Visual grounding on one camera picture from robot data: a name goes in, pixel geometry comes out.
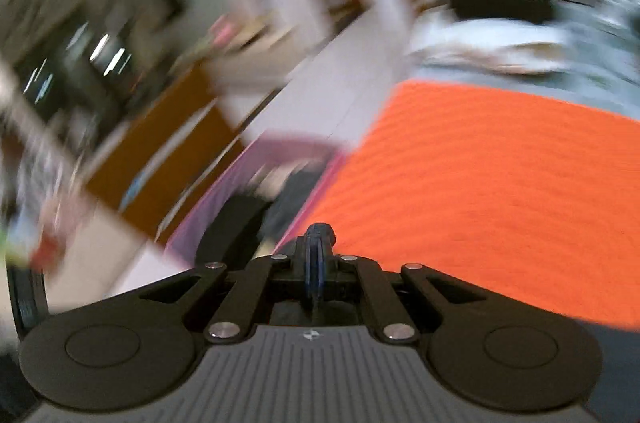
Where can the orange floral table mat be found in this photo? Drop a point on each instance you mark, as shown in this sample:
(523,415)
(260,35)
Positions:
(533,198)

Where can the white folded padded jacket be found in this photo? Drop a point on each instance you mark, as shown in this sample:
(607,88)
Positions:
(499,46)

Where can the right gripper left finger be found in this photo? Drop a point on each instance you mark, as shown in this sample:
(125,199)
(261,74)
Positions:
(271,290)

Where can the wooden chair by basket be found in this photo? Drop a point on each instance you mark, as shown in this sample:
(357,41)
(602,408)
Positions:
(169,157)

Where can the dark grey sweatpants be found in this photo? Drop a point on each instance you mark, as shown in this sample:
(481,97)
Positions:
(322,232)

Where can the pink kettlebell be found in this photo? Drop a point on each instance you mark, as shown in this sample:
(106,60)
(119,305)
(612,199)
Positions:
(222,32)

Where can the purple laundry basket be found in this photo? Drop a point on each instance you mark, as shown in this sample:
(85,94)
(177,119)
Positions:
(259,201)

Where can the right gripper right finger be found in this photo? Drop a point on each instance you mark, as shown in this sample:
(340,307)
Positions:
(389,319)

